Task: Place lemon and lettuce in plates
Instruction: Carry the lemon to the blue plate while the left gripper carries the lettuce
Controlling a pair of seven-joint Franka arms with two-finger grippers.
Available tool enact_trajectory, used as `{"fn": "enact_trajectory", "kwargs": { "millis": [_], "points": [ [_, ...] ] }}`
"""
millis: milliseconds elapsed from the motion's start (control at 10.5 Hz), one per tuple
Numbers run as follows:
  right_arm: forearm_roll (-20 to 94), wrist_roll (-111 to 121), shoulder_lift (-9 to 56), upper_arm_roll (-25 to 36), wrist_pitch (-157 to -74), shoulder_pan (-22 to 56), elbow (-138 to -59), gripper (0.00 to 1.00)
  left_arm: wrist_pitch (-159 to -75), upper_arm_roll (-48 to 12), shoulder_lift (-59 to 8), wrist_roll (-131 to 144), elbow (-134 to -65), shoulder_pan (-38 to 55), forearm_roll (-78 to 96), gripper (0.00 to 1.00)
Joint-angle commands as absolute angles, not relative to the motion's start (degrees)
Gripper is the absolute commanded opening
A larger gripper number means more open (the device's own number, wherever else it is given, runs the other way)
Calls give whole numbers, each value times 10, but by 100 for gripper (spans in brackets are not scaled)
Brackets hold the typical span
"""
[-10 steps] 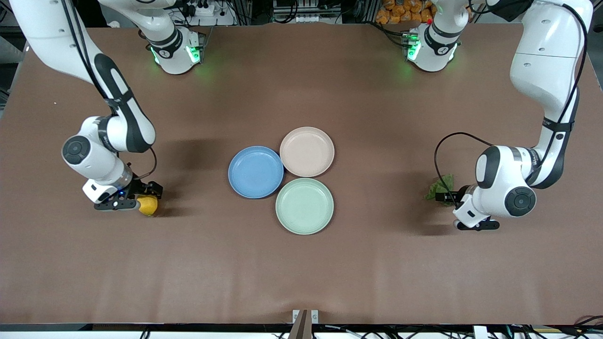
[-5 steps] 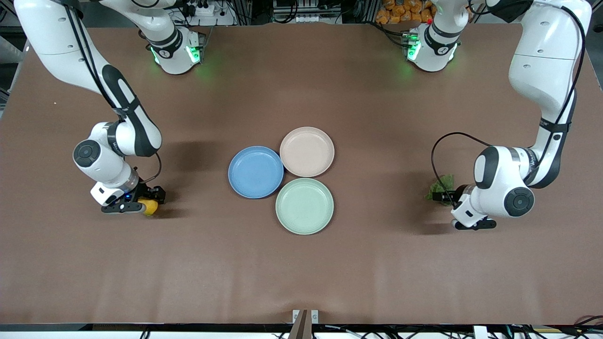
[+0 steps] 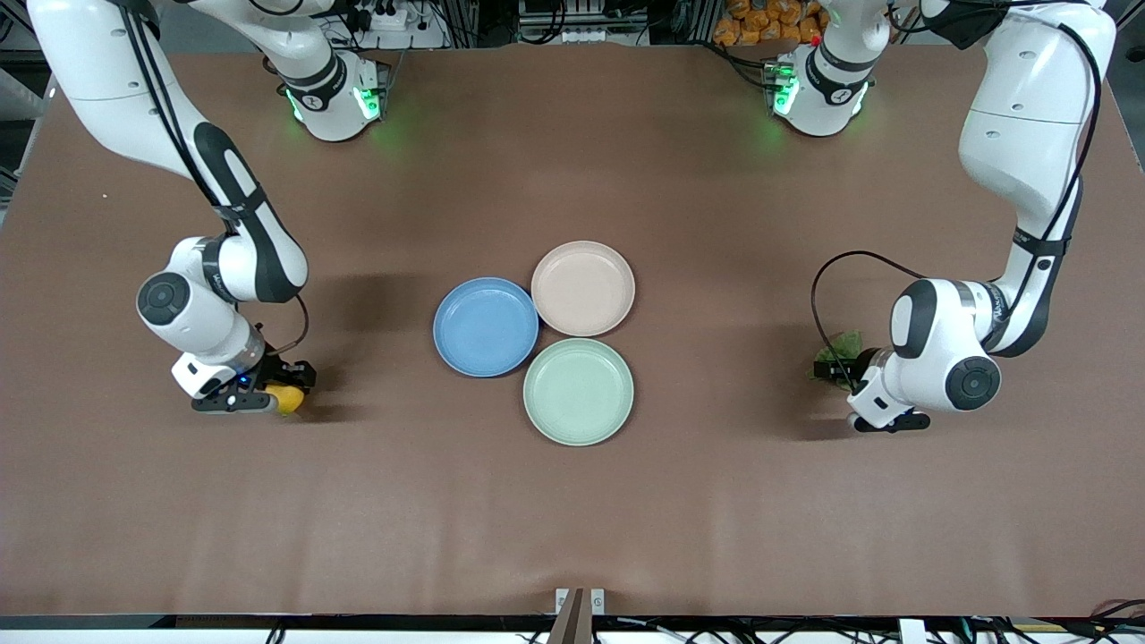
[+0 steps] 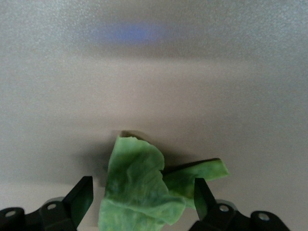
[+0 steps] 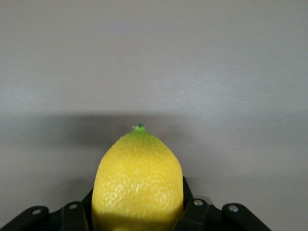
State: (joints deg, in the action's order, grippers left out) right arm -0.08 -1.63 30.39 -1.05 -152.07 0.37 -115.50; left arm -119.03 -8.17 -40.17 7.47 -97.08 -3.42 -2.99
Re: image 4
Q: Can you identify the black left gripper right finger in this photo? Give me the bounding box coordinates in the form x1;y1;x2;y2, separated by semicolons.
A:
189;178;290;231

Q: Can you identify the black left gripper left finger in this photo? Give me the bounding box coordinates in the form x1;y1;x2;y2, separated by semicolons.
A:
0;175;94;231

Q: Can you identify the green lettuce leaf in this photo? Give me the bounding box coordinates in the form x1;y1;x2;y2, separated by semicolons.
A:
98;130;230;231

